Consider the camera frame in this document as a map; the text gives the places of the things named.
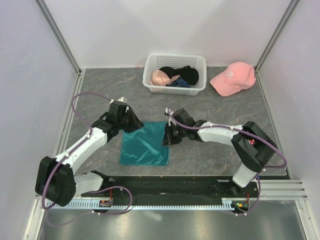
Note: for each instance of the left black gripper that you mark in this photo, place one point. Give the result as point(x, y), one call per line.
point(136, 122)

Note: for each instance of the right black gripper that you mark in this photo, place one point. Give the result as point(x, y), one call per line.
point(168, 139)

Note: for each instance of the teal satin napkin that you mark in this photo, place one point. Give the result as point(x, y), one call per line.
point(143, 147)

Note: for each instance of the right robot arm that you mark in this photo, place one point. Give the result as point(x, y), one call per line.
point(253, 159)

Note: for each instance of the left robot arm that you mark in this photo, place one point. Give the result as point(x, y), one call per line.
point(57, 180)

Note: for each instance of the navy blue garment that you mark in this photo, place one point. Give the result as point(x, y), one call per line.
point(180, 83)

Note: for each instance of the peach satin garment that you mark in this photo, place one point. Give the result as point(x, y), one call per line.
point(160, 78)

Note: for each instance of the white plastic basket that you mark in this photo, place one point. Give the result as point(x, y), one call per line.
point(157, 60)

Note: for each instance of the black garment in basket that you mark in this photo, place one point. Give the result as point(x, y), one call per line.
point(189, 74)

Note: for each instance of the iridescent pink spoon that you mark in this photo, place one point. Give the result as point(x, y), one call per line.
point(252, 142)

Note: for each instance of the pink baseball cap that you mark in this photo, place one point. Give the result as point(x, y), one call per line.
point(236, 77)

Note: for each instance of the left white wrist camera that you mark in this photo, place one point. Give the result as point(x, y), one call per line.
point(122, 101)

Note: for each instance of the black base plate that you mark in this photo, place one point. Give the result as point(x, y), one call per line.
point(211, 186)

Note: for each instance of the light blue cable duct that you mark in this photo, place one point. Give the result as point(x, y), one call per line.
point(96, 204)

